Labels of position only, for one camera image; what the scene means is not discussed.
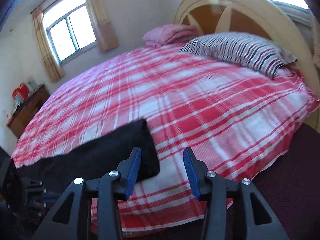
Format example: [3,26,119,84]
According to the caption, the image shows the black pants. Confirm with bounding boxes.
[17,119,160,193]

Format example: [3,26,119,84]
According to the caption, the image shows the brown wooden desk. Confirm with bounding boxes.
[7,84,50,138]

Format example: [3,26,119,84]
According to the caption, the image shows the red bag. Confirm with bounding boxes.
[12,82,29,102]

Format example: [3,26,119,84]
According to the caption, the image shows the red white plaid bedsheet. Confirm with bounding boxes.
[12,44,319,232]

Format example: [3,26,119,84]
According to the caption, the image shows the left beige curtain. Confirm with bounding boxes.
[32,5,65,82]

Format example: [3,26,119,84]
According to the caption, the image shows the beige curtain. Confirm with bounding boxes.
[85,0,119,53]
[32,5,65,82]

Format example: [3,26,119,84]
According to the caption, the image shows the striped pillow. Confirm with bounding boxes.
[180,32,297,79]

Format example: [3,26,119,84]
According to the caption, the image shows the right beige curtain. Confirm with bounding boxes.
[85,0,119,53]

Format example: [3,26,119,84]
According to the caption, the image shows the folded pink blanket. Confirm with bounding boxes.
[142,24,197,47]

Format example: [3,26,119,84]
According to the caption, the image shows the cream wooden headboard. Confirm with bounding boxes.
[173,0,320,131]

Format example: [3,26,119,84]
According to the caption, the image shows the window with grey frame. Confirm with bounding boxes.
[43,0,96,65]

